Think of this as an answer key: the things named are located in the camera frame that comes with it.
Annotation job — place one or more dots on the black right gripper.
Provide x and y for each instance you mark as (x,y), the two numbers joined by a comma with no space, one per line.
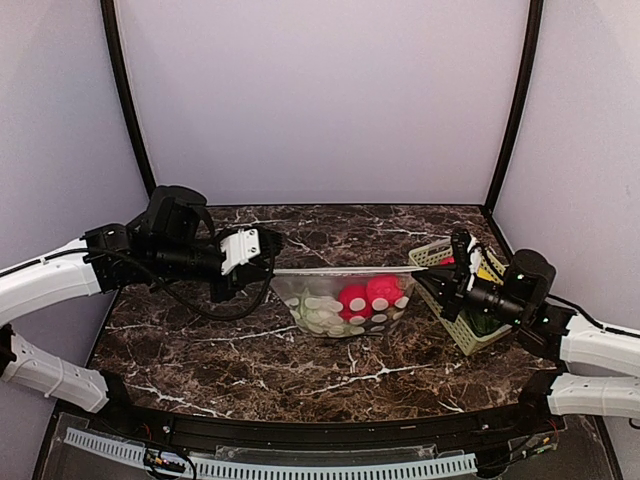
(444,290)

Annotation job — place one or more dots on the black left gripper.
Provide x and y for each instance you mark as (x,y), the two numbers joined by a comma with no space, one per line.
(231,284)

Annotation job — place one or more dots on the red fake apple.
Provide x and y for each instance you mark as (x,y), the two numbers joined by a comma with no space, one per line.
(384,291)

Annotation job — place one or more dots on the clear zip top bag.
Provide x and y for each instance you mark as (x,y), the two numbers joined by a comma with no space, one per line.
(290,283)

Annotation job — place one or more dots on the red fake round fruit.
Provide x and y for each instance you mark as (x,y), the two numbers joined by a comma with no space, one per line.
(355,302)

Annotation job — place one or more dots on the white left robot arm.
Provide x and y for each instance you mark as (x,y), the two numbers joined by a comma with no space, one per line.
(173,240)

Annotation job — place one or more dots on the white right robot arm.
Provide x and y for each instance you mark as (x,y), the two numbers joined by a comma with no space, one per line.
(597,363)

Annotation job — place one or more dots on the yellow fake pepper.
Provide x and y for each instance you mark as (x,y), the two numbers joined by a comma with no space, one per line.
(484,274)

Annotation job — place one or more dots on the green fake vegetable in basket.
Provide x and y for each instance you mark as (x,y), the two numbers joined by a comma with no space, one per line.
(482,324)

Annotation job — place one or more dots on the white fake cauliflower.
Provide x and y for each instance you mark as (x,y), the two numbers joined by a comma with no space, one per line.
(318,315)

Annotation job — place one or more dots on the pale green plastic basket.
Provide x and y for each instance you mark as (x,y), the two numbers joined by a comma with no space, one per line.
(459,330)

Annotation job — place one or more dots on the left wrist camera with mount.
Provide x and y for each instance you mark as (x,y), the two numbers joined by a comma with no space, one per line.
(242,246)

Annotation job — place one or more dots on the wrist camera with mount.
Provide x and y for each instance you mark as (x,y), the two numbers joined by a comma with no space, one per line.
(242,246)
(467,253)

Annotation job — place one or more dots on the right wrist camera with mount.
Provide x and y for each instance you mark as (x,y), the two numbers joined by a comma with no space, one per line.
(467,253)

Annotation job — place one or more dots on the black front rail with electronics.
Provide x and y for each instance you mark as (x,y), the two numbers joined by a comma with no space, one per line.
(570,447)

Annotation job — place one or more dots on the white slotted cable duct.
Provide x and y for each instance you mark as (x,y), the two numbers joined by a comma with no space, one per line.
(245,463)

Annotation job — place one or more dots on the black corner frame post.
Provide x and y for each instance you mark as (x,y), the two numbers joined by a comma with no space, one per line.
(517,106)
(123,88)

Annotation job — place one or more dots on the black right corner frame post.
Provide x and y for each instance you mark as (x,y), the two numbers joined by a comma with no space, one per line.
(517,106)

